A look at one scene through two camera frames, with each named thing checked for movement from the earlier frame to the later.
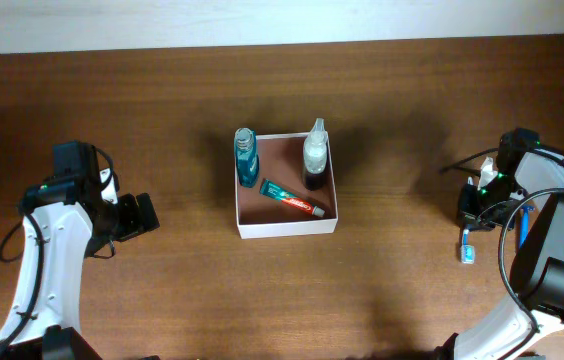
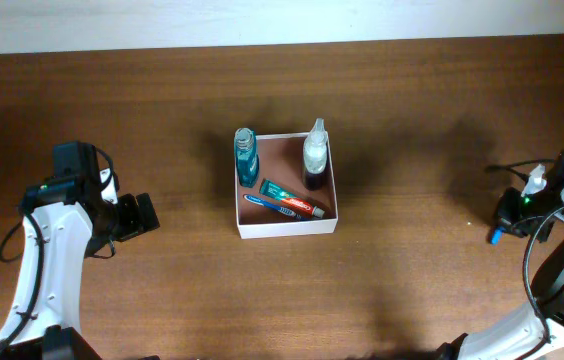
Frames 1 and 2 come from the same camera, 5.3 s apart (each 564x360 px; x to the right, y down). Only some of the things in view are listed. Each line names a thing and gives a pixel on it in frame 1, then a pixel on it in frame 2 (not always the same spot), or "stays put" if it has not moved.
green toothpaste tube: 289,197 stays put
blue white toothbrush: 467,250 to 273,205
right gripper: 473,219 to 506,213
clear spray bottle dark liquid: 315,156 stays put
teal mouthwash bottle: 247,156 stays put
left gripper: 135,222 stays put
